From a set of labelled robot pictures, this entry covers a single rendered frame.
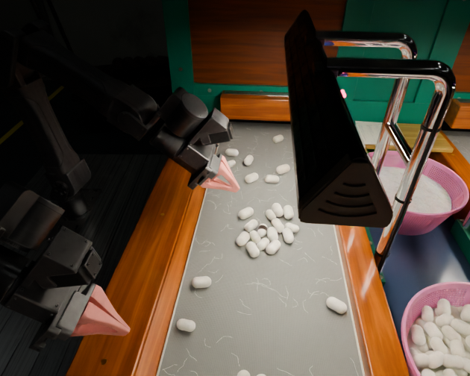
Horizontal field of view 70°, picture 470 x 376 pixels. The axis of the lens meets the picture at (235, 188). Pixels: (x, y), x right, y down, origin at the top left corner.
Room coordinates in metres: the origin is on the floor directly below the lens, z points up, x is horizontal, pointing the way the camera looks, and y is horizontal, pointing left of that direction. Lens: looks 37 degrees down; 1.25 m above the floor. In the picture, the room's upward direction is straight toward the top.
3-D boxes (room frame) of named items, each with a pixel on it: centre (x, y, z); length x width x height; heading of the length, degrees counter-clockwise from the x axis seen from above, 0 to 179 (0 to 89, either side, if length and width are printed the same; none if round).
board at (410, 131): (0.89, -0.44, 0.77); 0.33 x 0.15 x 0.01; 85
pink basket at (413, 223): (0.67, -0.42, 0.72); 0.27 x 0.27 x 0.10
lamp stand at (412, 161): (0.52, -0.21, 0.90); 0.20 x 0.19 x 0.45; 175
